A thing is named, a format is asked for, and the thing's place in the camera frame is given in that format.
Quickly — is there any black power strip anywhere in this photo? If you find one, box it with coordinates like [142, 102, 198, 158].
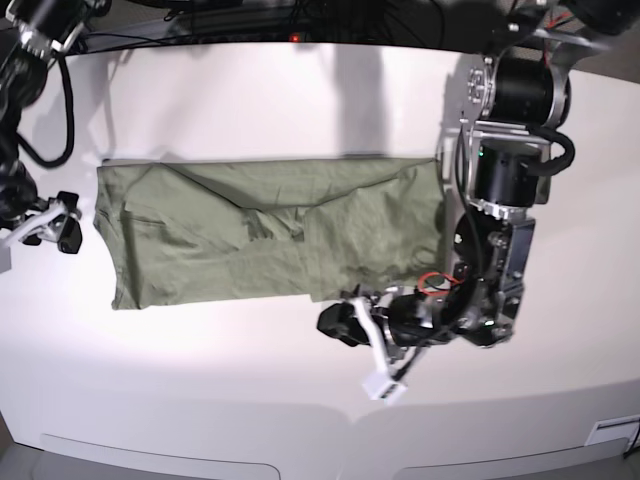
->
[195, 30, 311, 44]

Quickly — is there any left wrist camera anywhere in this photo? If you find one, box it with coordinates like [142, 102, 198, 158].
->
[362, 371, 408, 406]

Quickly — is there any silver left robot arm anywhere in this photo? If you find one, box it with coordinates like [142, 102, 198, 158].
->
[317, 1, 639, 379]

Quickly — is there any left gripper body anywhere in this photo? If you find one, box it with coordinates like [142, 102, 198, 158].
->
[349, 282, 475, 370]

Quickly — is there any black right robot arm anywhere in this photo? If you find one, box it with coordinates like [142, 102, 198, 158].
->
[1, 1, 111, 255]

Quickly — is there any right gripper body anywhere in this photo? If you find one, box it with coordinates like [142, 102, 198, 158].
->
[1, 200, 68, 249]

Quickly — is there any green T-shirt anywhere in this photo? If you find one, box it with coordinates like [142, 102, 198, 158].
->
[94, 158, 445, 310]

